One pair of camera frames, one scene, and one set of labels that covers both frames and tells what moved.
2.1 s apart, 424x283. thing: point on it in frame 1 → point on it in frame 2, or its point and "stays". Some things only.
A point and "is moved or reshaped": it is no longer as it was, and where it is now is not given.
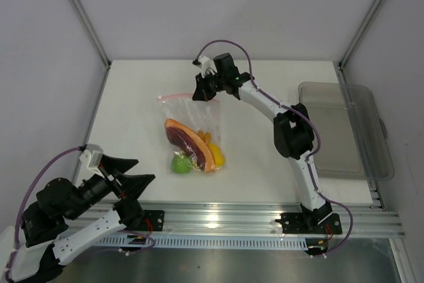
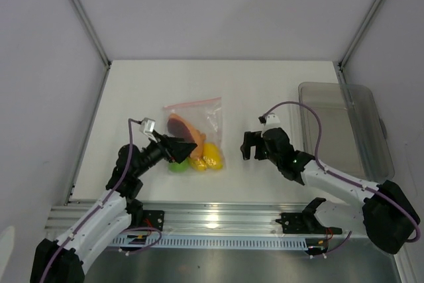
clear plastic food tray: [354, 143] stays
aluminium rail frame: [366, 218] stays
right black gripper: [201, 93] → [252, 139]
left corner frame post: [82, 12] stays
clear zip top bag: [199, 114] is moved or reshaped
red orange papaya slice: [191, 144] is moved or reshaped
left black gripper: [133, 185] → [178, 149]
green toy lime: [181, 165] stays
